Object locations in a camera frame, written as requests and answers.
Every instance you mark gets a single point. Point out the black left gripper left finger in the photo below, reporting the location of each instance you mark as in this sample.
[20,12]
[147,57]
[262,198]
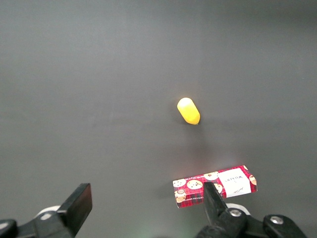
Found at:
[78,203]

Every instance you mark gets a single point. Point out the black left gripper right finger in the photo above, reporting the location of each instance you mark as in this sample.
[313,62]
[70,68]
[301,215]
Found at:
[213,205]

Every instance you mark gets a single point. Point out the red tartan cookie box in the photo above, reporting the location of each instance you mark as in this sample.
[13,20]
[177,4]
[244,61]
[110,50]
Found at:
[195,188]

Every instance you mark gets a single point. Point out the yellow lemon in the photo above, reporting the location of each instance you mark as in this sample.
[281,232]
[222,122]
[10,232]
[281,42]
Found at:
[188,111]

